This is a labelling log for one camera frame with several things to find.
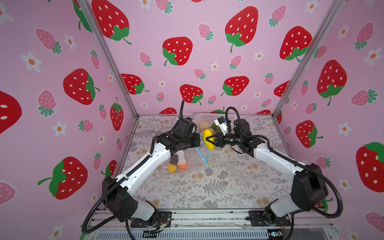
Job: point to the yellow toy lemon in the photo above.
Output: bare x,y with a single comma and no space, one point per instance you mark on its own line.
172,168

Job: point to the clear zip top bag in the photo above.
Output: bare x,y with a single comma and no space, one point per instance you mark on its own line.
196,158

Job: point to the beige toy potato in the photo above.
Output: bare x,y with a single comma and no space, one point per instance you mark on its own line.
203,126

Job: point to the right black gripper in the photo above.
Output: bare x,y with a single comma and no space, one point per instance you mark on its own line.
219,140

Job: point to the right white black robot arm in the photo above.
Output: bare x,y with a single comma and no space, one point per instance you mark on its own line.
309,185

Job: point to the yellow toy banana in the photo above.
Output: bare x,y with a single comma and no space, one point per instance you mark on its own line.
207,135

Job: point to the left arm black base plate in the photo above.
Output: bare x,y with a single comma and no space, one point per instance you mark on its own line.
160,219

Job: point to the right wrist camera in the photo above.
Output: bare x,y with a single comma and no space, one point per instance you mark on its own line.
224,124

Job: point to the right aluminium corner post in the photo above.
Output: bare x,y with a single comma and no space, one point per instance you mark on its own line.
324,27

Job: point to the orange toy tangerine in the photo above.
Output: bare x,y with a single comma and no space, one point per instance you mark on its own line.
182,166

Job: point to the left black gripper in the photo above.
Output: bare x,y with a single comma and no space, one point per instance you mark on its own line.
195,137

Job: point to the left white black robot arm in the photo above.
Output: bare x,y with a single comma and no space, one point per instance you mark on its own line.
118,192

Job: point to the white plastic basket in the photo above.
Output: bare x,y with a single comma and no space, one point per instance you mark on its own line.
207,121

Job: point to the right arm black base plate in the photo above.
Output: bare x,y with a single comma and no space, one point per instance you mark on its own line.
263,219

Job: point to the left aluminium corner post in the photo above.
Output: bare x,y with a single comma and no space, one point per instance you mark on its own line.
90,17

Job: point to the aluminium front rail frame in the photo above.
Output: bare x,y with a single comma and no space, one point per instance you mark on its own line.
219,224

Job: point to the aluminium corner post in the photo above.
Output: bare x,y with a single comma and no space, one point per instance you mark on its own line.
324,27
90,17

